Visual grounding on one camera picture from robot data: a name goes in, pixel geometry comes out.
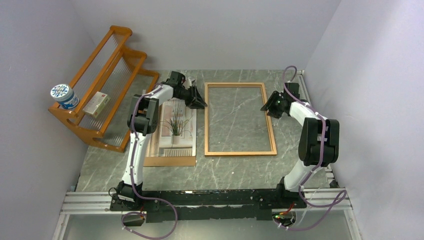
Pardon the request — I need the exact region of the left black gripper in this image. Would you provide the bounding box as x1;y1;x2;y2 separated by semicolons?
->
176;86;208;111

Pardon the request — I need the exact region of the wooden picture frame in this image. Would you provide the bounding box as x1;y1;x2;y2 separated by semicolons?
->
203;82;278;157

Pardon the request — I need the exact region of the plant photo print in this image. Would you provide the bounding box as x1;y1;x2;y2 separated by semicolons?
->
149;99;197;158

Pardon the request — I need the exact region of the brown backing board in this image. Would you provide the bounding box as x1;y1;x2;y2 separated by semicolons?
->
143;91;198;168

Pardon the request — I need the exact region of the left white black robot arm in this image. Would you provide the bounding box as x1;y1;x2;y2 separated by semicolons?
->
110;71;207;212

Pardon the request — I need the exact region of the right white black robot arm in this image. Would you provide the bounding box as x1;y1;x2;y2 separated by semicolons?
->
261;82;340;208

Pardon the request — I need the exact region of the orange wooden shelf rack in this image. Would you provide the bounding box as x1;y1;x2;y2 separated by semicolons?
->
48;25;160;153

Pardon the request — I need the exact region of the white red small box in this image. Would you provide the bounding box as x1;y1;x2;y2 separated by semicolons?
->
83;91;111;118

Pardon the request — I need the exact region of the blue white round tin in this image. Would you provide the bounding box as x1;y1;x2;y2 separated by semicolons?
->
50;84;80;110

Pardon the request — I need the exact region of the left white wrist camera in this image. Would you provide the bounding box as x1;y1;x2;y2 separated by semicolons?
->
183;76;197;89

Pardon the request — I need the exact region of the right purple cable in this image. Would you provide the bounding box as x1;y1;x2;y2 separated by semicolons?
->
276;65;348;232

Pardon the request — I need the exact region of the purple cable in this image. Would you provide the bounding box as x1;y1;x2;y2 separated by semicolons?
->
276;65;348;232
120;84;180;240

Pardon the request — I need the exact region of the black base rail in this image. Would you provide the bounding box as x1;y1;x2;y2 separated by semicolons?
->
117;183;307;223

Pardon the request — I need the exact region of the aluminium extrusion rail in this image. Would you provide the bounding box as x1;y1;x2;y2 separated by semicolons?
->
53;188;362;240

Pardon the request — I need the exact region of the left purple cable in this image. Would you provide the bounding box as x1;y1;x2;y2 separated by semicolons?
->
120;84;180;240

